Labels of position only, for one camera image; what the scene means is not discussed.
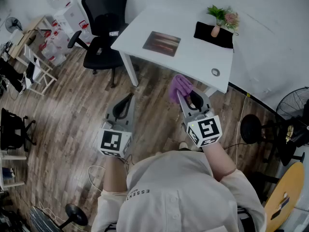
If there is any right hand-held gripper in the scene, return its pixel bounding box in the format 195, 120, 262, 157
177, 88, 223, 148

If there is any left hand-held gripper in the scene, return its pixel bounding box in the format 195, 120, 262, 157
97, 93, 136, 159

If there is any purple cloth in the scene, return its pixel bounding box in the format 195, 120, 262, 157
169, 73, 194, 104

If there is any dark rectangular tray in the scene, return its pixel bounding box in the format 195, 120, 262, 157
142, 30, 182, 58

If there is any person's right forearm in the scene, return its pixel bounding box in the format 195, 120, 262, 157
201, 141, 237, 182

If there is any person's left forearm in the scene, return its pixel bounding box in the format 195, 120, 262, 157
102, 156, 128, 193

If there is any black cloth mat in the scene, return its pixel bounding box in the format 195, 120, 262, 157
193, 21, 235, 49

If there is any white desk leg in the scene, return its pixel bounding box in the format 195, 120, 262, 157
205, 87, 219, 98

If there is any black round stool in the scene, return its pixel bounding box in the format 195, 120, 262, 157
240, 114, 276, 164

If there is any pink ceramic vase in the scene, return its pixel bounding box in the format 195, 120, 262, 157
211, 24, 222, 38

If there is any person's cream shirt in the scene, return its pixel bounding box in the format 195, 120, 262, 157
90, 150, 267, 232

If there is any green artificial plant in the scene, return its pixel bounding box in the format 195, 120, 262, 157
206, 5, 240, 32

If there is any white metal rack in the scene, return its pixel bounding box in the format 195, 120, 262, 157
15, 43, 58, 96

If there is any large black floor fan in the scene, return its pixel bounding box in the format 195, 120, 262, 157
276, 87, 309, 147

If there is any black mesh office chair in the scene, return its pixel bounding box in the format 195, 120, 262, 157
67, 0, 130, 88

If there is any black fan with round base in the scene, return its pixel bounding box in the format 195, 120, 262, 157
28, 203, 89, 232

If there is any black swivel chair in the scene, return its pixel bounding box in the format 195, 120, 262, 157
0, 107, 37, 152

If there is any white water dispenser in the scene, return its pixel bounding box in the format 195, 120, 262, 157
53, 1, 91, 45

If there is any light wooden side table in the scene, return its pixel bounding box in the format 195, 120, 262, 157
8, 15, 53, 60

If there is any round wooden table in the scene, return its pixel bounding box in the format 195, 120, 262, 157
264, 162, 306, 232

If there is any small card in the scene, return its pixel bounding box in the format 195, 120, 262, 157
277, 197, 290, 210

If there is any small black fan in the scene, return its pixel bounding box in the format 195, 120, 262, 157
4, 17, 24, 33

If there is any white floor cable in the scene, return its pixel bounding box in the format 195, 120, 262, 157
235, 94, 250, 166

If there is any black floor cable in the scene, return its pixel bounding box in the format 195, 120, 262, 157
223, 143, 249, 151

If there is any thin white cable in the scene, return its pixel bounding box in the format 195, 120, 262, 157
87, 164, 107, 193

